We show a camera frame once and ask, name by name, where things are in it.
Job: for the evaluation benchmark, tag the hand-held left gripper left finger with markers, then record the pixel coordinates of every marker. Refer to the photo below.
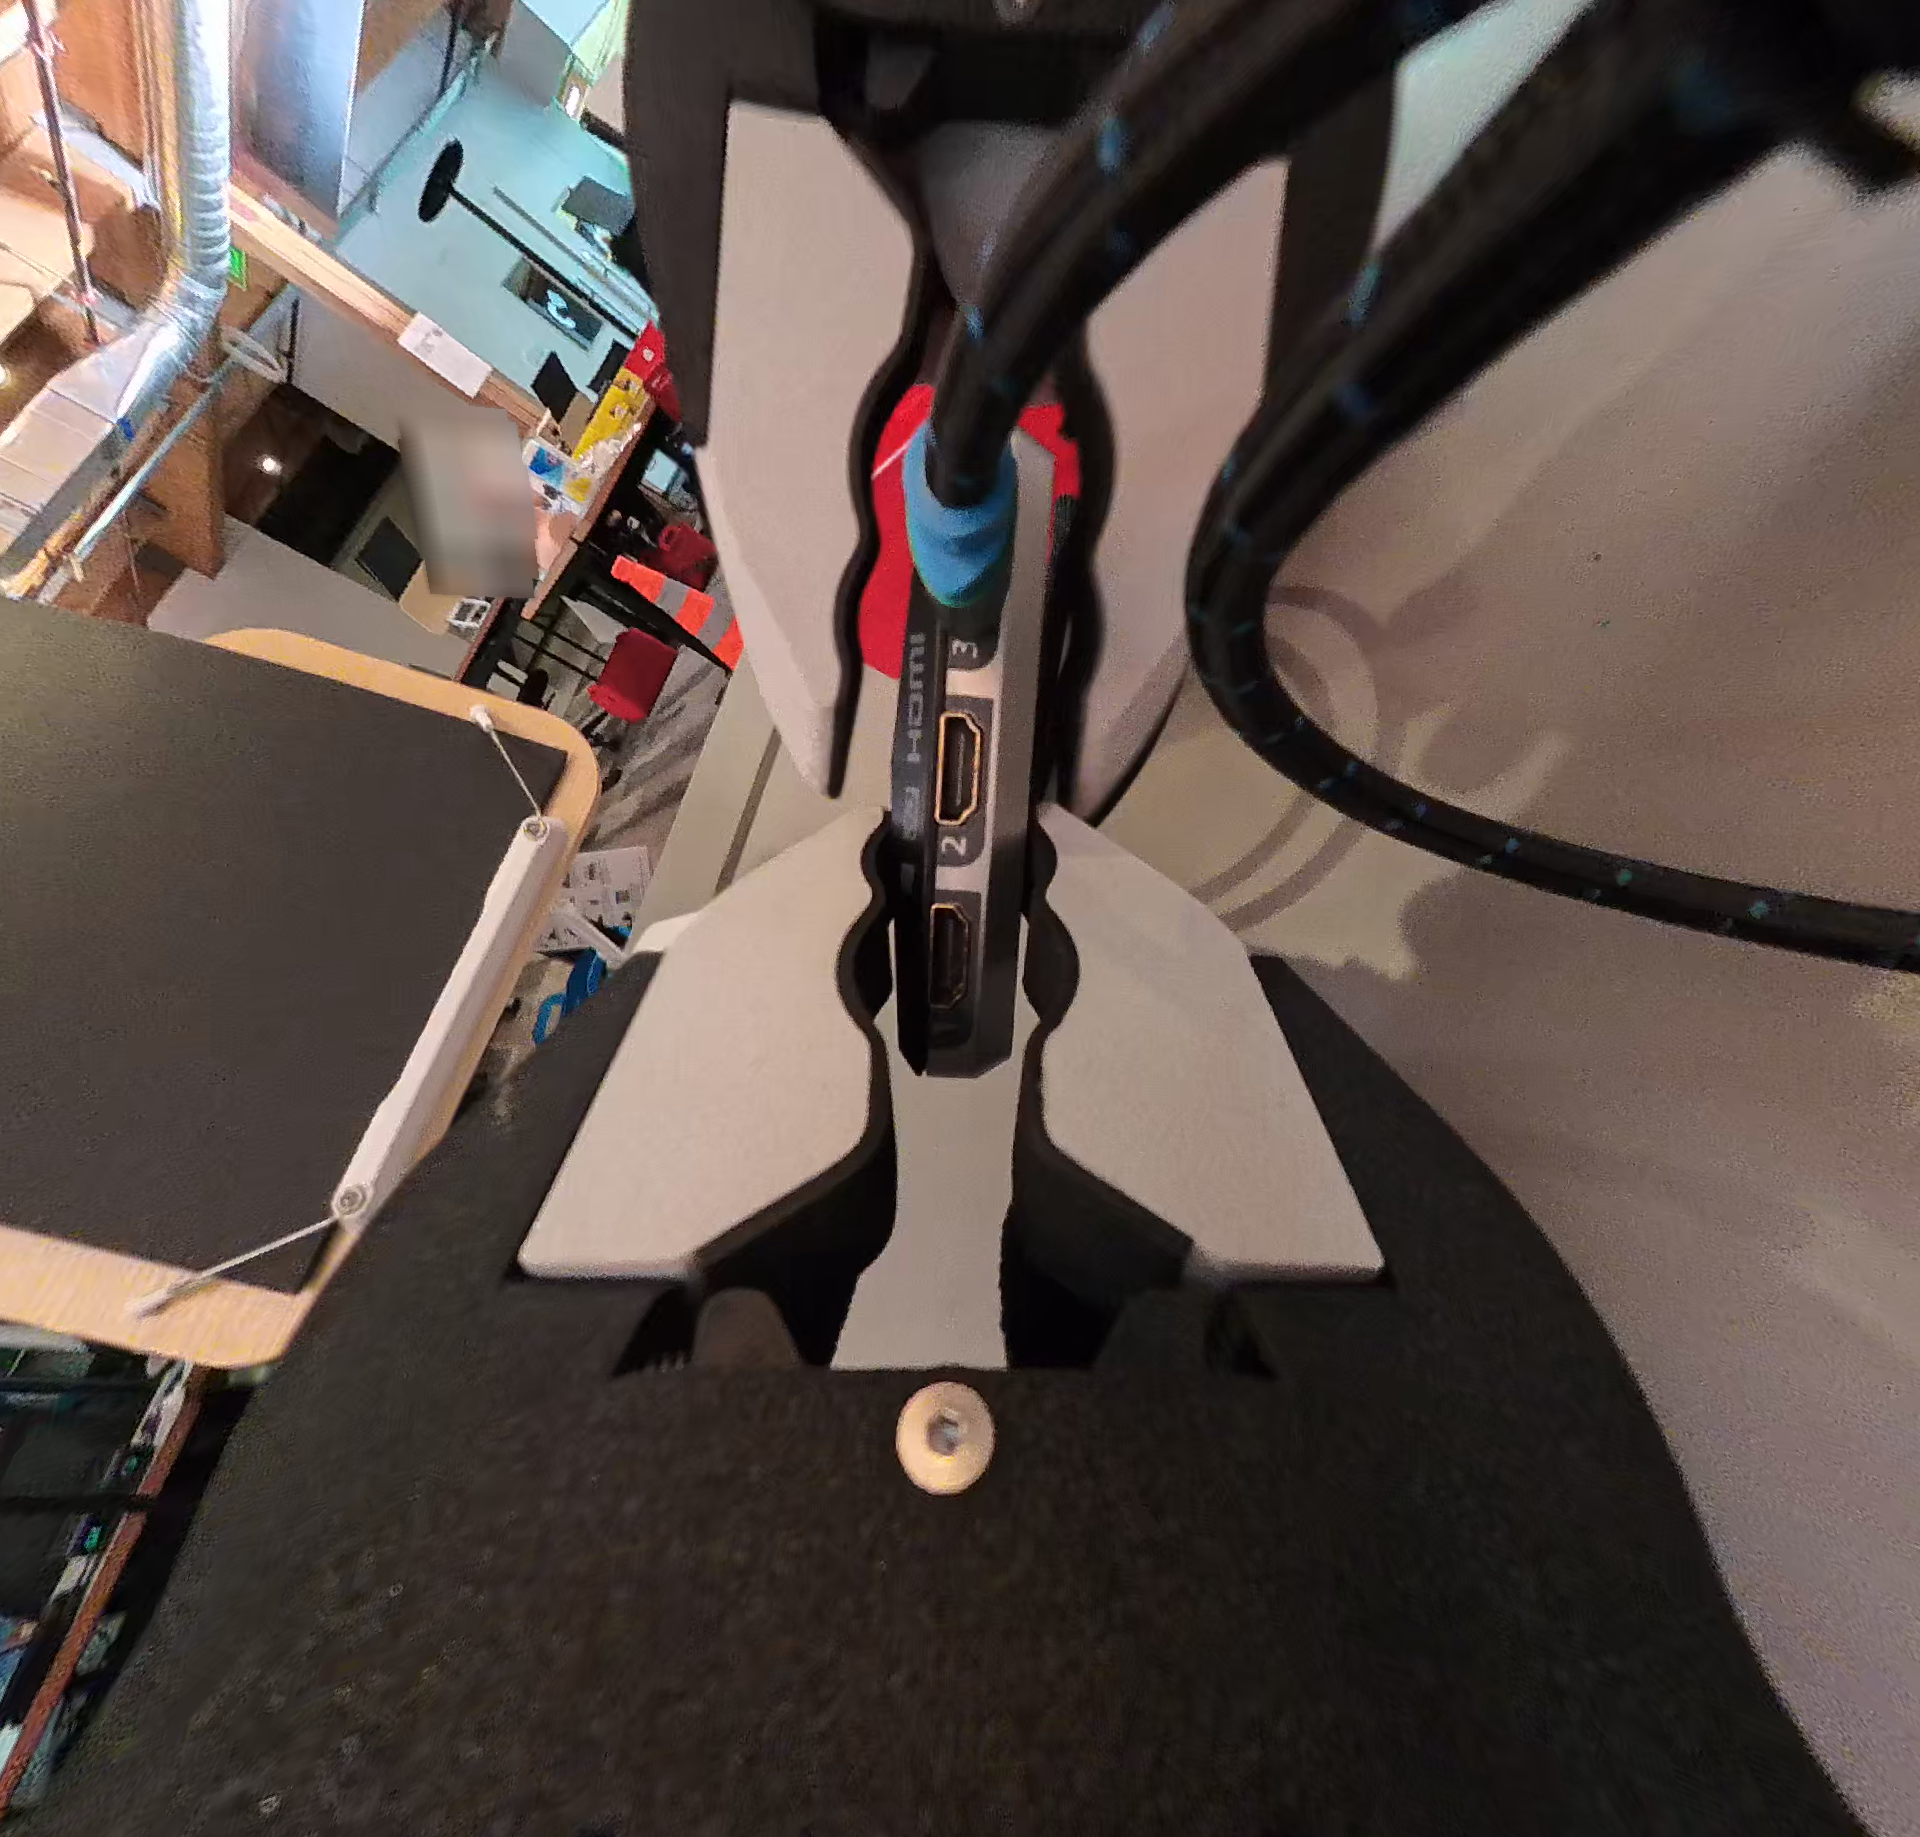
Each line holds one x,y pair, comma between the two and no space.
705,1116

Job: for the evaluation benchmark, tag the tablet stand with dark board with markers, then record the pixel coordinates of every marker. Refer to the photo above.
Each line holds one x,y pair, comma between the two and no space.
210,936

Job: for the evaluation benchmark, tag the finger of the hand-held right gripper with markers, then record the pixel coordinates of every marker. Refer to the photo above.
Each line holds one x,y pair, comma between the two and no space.
1156,516
780,367

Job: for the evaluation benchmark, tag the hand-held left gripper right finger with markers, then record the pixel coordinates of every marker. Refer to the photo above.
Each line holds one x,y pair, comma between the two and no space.
1200,1116

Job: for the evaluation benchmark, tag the silver ventilation duct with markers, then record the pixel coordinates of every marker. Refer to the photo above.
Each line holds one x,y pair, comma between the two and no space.
186,96

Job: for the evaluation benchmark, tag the red plastic bin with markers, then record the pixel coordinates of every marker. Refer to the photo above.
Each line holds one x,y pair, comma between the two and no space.
1041,433

